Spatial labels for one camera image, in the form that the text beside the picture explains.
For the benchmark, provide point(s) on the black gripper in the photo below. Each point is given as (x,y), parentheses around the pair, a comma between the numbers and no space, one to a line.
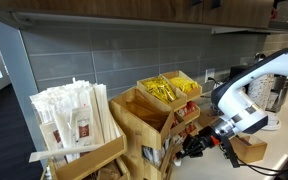
(202,143)

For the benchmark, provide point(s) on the long paper wrapped stir stick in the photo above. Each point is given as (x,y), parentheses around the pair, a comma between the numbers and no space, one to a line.
(60,152)

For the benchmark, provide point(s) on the wooden box with yellow packets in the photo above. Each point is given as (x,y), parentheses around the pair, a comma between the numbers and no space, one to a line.
(170,100)
(192,92)

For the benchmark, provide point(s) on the dark wooden wall cabinet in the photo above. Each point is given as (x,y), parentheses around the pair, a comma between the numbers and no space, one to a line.
(117,8)

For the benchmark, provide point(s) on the wooden tray with creamer pods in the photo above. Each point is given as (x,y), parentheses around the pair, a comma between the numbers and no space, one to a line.
(188,115)

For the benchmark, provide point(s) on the large wooden straw bin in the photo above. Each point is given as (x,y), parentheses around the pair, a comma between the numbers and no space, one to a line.
(90,160)

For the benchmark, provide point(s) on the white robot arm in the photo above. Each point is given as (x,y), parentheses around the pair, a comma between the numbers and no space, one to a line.
(250,100)

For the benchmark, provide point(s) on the yellow sugar packets pile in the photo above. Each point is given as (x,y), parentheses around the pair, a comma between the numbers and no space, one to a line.
(184,84)
(159,89)

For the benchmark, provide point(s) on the small open wooden box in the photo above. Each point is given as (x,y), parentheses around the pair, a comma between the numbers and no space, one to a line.
(250,148)

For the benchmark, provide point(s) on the white wall outlet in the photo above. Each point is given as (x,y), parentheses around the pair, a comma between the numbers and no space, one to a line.
(209,75)

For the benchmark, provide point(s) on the red white coffee creamer pod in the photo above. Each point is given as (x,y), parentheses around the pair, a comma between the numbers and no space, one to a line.
(177,162)

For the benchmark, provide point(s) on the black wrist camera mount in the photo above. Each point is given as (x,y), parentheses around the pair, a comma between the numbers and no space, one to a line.
(230,151)

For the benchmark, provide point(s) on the wooden bin with brown packets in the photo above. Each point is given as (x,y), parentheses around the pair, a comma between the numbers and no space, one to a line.
(109,171)

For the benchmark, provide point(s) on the wooden box behind arm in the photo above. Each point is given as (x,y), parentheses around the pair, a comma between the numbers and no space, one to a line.
(206,118)

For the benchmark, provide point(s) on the low wooden stand with packets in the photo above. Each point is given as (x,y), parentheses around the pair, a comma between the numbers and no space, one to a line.
(150,160)

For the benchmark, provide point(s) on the small wooden tray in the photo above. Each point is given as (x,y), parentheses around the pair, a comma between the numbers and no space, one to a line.
(191,129)

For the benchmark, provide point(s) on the white round base plate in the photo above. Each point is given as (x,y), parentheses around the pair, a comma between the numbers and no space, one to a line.
(273,122)

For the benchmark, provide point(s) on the empty wooden stand box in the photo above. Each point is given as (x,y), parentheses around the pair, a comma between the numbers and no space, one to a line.
(140,116)

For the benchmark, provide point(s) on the white sachet with red print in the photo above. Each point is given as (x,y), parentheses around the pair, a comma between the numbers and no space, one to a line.
(52,138)
(80,125)

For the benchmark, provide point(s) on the white paper wrapped straws bundle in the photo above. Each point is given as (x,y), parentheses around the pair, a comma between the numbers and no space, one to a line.
(67,100)

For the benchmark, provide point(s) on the white speckled cylinder container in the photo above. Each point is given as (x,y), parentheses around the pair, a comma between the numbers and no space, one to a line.
(260,91)

